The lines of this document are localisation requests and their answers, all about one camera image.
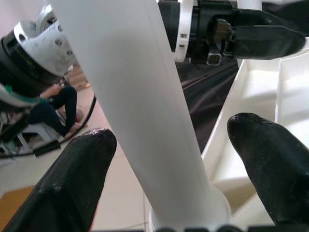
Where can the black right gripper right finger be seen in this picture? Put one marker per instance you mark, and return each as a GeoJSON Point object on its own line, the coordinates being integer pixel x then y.
{"type": "Point", "coordinates": [275, 169]}

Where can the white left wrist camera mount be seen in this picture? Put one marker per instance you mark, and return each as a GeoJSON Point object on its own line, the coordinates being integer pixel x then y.
{"type": "Point", "coordinates": [184, 29]}

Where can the white plastic table leg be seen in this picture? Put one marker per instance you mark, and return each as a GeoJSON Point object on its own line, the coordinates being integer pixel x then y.
{"type": "Point", "coordinates": [144, 96]}

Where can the seated person in dark clothes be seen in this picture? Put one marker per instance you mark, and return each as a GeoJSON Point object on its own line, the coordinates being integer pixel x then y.
{"type": "Point", "coordinates": [65, 101]}

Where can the brown floor mat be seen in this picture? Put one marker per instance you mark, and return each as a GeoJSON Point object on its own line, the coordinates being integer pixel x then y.
{"type": "Point", "coordinates": [14, 198]}

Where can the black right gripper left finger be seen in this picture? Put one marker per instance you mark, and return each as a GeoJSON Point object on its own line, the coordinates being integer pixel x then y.
{"type": "Point", "coordinates": [67, 183]}

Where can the white plastic table top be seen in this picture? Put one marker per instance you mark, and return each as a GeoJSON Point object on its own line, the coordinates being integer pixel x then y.
{"type": "Point", "coordinates": [260, 84]}

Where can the black table cloth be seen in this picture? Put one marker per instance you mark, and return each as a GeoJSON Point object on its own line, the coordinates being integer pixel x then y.
{"type": "Point", "coordinates": [200, 96]}

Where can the grey plastic stool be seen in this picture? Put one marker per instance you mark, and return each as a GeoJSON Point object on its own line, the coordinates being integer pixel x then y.
{"type": "Point", "coordinates": [36, 131]}

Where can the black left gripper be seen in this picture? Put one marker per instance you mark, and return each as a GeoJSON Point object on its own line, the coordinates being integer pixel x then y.
{"type": "Point", "coordinates": [205, 31]}

